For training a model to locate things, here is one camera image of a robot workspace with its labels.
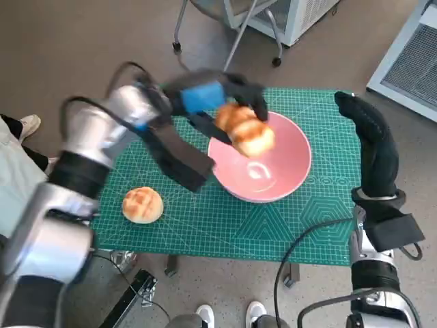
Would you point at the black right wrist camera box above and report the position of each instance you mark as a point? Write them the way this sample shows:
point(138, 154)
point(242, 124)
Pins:
point(392, 229)

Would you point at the person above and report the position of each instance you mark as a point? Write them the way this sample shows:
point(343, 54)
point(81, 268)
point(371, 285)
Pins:
point(205, 314)
point(13, 164)

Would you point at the black metal stand bar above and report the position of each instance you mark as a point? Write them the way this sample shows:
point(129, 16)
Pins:
point(136, 290)

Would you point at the white cabinet with grille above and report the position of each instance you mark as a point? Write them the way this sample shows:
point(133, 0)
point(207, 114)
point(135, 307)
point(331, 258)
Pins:
point(300, 24)

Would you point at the grey metal pole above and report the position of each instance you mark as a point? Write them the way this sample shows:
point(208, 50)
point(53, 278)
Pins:
point(239, 37)

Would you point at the white unit with grey grille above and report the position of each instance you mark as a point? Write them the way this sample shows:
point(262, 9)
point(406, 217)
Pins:
point(409, 68)

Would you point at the silver metal table foot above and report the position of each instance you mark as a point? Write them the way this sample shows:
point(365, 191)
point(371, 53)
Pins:
point(124, 262)

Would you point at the pink bowl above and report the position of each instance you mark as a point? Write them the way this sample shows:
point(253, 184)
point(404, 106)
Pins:
point(273, 181)

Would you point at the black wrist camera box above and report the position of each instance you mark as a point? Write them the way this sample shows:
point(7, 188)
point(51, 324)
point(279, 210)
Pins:
point(181, 160)
point(392, 229)

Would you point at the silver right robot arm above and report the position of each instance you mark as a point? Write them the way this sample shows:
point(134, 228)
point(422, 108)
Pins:
point(372, 273)

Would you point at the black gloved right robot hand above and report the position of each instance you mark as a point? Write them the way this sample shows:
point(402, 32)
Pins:
point(377, 153)

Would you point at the round toy bread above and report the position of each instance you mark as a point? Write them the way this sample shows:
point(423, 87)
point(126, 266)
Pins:
point(141, 205)

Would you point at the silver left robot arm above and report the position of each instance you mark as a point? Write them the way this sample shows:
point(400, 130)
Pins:
point(68, 177)

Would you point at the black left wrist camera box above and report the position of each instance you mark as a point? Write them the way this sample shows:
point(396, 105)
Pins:
point(181, 160)

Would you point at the rectangular toy bread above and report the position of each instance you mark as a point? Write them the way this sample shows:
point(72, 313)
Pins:
point(249, 136)

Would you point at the metal table leg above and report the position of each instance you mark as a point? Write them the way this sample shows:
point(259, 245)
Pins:
point(171, 266)
point(291, 275)

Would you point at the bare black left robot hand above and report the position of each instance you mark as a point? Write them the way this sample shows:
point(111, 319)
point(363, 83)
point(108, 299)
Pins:
point(201, 97)

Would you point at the grey office chair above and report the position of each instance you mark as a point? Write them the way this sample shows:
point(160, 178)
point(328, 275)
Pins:
point(276, 62)

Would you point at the green cutting mat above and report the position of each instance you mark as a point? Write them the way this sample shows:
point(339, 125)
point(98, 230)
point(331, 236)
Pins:
point(211, 232)

